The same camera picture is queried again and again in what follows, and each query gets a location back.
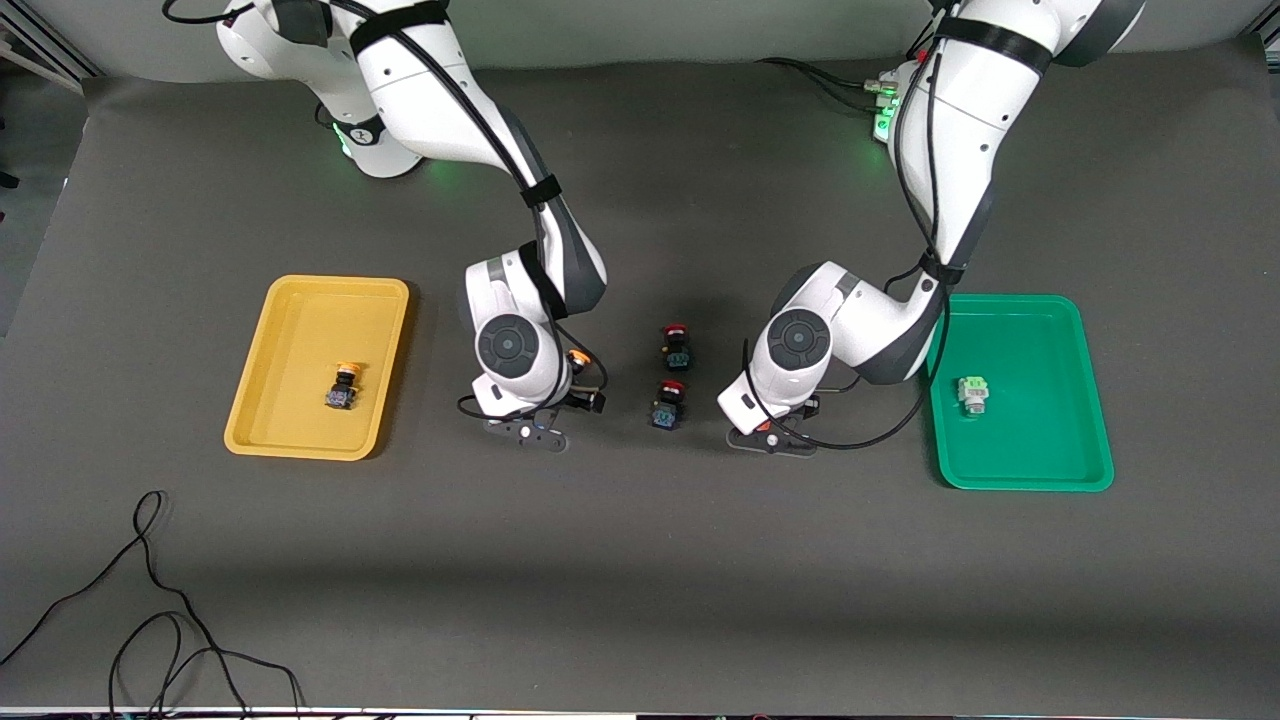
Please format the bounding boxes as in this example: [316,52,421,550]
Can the green plastic tray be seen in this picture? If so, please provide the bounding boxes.
[925,293,1116,493]

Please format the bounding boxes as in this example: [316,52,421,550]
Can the yellow plastic tray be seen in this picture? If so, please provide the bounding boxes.
[223,274,412,462]

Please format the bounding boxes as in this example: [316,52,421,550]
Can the loose thin black cable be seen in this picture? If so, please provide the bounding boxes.
[0,489,306,720]

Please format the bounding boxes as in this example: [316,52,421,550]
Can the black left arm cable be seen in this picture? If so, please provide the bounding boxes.
[742,30,963,452]

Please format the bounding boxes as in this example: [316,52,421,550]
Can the aluminium frame profile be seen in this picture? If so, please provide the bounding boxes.
[0,0,103,97]

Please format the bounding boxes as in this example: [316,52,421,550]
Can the black left arm base cables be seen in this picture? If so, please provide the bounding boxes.
[754,55,893,103]

